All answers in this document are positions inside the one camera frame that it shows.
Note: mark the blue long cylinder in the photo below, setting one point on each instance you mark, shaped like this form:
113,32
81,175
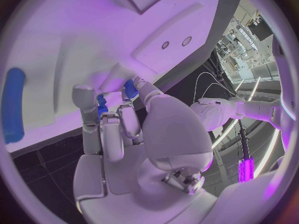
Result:
12,106

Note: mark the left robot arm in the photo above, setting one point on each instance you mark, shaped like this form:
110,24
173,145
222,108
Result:
215,112

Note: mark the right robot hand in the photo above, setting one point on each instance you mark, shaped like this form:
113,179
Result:
172,130

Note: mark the glowing light bar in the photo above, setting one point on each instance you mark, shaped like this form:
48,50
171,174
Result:
245,169

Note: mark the white task board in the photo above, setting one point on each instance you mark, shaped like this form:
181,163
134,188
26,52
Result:
93,41

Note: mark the blue gear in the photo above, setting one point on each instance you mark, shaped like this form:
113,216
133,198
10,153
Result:
102,108

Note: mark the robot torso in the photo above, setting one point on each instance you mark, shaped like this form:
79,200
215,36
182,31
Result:
288,104

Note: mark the workshop machine rack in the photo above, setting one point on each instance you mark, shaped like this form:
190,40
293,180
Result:
245,46

